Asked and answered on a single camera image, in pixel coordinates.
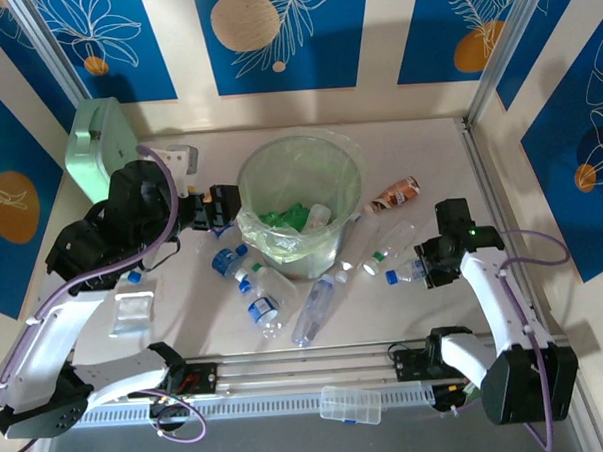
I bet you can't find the clear bottle with blue label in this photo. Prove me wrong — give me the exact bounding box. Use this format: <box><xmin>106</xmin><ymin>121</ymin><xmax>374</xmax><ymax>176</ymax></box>
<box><xmin>384</xmin><ymin>258</ymin><xmax>429</xmax><ymax>286</ymax></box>

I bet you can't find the brown Nescafe coffee bottle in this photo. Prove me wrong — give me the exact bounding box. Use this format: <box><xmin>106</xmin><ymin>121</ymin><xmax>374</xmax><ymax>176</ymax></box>
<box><xmin>362</xmin><ymin>176</ymin><xmax>423</xmax><ymax>215</ymax></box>

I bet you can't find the translucent green bin liner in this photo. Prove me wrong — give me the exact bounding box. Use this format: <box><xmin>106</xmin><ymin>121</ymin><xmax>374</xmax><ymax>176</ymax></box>
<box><xmin>233</xmin><ymin>127</ymin><xmax>369</xmax><ymax>270</ymax></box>

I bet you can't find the clear round waste bin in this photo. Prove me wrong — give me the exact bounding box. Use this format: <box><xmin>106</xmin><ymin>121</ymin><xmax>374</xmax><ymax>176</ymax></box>
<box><xmin>234</xmin><ymin>131</ymin><xmax>369</xmax><ymax>285</ymax></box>

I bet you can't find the clear bottle with green mark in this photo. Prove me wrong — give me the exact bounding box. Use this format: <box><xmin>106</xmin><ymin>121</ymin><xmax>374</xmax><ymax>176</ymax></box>
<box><xmin>359</xmin><ymin>219</ymin><xmax>419</xmax><ymax>277</ymax></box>

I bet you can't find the mint green case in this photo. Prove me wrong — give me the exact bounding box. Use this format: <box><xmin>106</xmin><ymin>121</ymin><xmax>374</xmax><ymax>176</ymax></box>
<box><xmin>61</xmin><ymin>96</ymin><xmax>142</xmax><ymax>206</ymax></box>

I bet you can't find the clear zip bag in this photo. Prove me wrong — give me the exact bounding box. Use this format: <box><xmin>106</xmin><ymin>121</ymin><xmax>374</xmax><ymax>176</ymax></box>
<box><xmin>106</xmin><ymin>290</ymin><xmax>157</xmax><ymax>339</ymax></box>

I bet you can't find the Pocari Sweat clear bottle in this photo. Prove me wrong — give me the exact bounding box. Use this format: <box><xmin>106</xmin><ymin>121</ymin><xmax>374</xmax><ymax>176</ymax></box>
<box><xmin>210</xmin><ymin>243</ymin><xmax>251</xmax><ymax>284</ymax></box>

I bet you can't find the clear bottle with blue cap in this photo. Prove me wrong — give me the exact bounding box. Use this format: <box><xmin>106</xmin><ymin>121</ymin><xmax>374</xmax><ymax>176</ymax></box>
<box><xmin>210</xmin><ymin>221</ymin><xmax>249</xmax><ymax>257</ymax></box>

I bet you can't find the clear plastic bottle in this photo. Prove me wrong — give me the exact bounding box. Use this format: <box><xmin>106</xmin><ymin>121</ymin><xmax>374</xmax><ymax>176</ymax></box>
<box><xmin>300</xmin><ymin>202</ymin><xmax>334</xmax><ymax>233</ymax></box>
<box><xmin>246</xmin><ymin>259</ymin><xmax>300</xmax><ymax>309</ymax></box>

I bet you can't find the long clear water bottle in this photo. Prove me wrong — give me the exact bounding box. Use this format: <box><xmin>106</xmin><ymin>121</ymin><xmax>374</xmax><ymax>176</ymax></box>
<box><xmin>286</xmin><ymin>269</ymin><xmax>354</xmax><ymax>349</ymax></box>

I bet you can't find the crushed green plastic bottle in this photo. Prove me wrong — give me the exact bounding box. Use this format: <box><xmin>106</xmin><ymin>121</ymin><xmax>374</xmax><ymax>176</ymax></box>
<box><xmin>258</xmin><ymin>203</ymin><xmax>311</xmax><ymax>235</ymax></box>

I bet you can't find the clear bottle round logo label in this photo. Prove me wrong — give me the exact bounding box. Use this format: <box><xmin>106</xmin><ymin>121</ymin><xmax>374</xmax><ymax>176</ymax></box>
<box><xmin>237</xmin><ymin>279</ymin><xmax>287</xmax><ymax>343</ymax></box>

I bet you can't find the clear plastic organizer box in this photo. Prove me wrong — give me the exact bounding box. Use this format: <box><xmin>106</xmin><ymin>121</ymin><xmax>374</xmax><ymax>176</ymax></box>
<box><xmin>317</xmin><ymin>382</ymin><xmax>384</xmax><ymax>428</ymax></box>

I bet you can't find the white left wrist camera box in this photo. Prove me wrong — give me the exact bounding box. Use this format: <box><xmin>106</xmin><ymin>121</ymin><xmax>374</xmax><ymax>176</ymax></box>
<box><xmin>150</xmin><ymin>143</ymin><xmax>201</xmax><ymax>198</ymax></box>

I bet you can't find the aluminium table edge rail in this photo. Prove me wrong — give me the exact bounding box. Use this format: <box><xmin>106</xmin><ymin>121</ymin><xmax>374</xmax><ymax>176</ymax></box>
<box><xmin>454</xmin><ymin>112</ymin><xmax>599</xmax><ymax>430</ymax></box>

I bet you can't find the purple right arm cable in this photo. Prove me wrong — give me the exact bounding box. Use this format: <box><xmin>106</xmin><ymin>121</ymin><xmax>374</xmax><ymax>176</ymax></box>
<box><xmin>496</xmin><ymin>226</ymin><xmax>581</xmax><ymax>452</ymax></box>

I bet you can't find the aluminium frame post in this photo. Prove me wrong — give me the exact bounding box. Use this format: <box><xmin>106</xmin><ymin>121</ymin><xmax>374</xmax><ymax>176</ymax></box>
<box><xmin>463</xmin><ymin>0</ymin><xmax>561</xmax><ymax>128</ymax></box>
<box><xmin>6</xmin><ymin>0</ymin><xmax>96</xmax><ymax>106</ymax></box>

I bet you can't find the metal linear rail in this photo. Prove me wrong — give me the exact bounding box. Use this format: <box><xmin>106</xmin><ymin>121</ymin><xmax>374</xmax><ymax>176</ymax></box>
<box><xmin>184</xmin><ymin>333</ymin><xmax>494</xmax><ymax>392</ymax></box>

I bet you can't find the purple cable loop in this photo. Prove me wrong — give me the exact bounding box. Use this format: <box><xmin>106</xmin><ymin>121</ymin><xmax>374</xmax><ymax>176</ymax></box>
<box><xmin>148</xmin><ymin>387</ymin><xmax>210</xmax><ymax>447</ymax></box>

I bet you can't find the white slotted cable duct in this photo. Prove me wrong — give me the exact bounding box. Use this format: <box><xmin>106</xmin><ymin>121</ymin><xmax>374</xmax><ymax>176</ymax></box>
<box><xmin>81</xmin><ymin>383</ymin><xmax>437</xmax><ymax>428</ymax></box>

